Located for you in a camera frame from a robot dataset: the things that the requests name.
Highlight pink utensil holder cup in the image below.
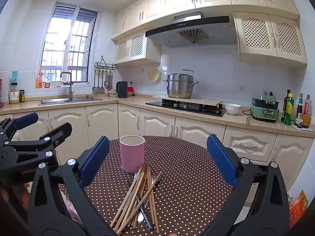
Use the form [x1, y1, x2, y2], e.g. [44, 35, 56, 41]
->
[120, 135, 145, 173]

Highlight window with bars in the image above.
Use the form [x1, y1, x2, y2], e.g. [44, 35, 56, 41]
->
[40, 4, 98, 83]

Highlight white seasoning jar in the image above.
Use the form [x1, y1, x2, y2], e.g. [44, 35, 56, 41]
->
[9, 82, 20, 104]

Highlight orange snack bag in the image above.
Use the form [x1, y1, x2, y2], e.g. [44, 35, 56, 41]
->
[289, 190, 309, 228]

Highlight white ceramic bowl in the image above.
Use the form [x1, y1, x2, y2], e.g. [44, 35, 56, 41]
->
[224, 103, 241, 116]

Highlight metal kitchen faucet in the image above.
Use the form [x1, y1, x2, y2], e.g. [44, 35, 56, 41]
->
[60, 71, 76, 101]

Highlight black gas stove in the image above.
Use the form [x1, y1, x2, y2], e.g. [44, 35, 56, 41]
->
[146, 99, 226, 117]

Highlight stainless steel sink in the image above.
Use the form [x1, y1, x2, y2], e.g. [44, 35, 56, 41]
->
[38, 96, 102, 105]

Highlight black range hood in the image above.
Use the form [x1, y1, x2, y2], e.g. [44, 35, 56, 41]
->
[145, 12, 236, 48]

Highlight orange detergent bottle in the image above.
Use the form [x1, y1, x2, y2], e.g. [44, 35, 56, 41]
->
[35, 70, 43, 89]

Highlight orange oil bottle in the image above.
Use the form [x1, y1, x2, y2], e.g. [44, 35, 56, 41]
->
[302, 94, 311, 128]

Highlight lower cream cabinets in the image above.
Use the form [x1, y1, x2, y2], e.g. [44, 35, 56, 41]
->
[0, 103, 313, 192]

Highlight green electric cooker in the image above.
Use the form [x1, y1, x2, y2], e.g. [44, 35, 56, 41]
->
[250, 90, 279, 123]

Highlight green oil bottle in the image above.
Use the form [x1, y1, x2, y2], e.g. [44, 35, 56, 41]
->
[284, 93, 294, 125]

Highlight black electric kettle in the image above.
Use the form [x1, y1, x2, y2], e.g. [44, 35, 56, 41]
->
[116, 81, 128, 98]

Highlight person's left hand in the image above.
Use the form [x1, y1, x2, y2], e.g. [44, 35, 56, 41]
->
[1, 182, 32, 212]

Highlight dark soy sauce bottle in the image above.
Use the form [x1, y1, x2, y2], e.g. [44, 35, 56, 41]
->
[294, 93, 303, 128]

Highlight black handled spoon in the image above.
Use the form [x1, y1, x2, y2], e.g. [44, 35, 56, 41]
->
[137, 198, 154, 230]

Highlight hanging utensil rack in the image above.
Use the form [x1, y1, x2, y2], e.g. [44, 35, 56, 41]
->
[92, 55, 119, 95]

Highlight cream cabinets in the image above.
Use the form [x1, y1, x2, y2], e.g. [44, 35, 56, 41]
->
[112, 0, 307, 67]
[0, 103, 313, 192]

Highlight brown polka dot tablecloth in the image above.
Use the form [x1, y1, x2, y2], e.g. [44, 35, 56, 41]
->
[85, 136, 232, 235]

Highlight wooden chopstick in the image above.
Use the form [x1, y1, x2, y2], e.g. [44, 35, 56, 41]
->
[147, 165, 160, 235]
[123, 167, 148, 229]
[116, 172, 162, 235]
[110, 166, 144, 228]

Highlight stainless steel steamer pot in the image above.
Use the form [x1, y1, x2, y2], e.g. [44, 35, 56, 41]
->
[163, 69, 198, 99]

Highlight upper cream cabinets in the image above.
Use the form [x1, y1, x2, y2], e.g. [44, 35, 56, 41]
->
[112, 0, 307, 67]

